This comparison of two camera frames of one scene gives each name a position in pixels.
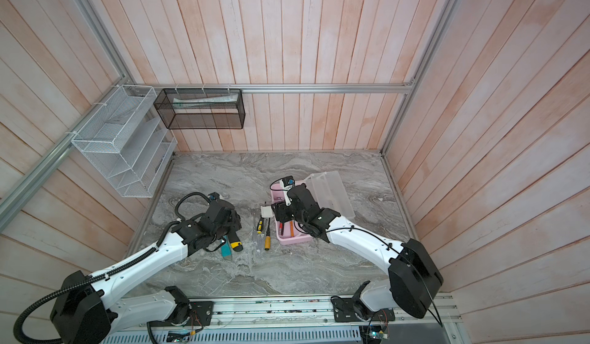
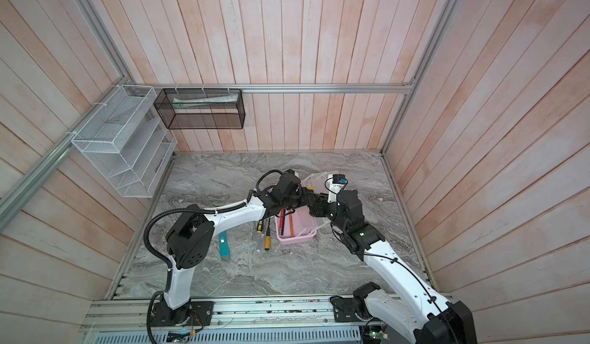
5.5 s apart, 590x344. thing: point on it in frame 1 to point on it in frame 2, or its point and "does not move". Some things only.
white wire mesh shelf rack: x=120 y=140 does not move
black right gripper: x=281 y=211 to x=320 y=203
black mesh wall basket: x=201 y=108 does not move
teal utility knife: x=226 y=249 does not move
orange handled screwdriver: x=267 y=239 does not move
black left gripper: x=235 y=221 to x=303 y=193
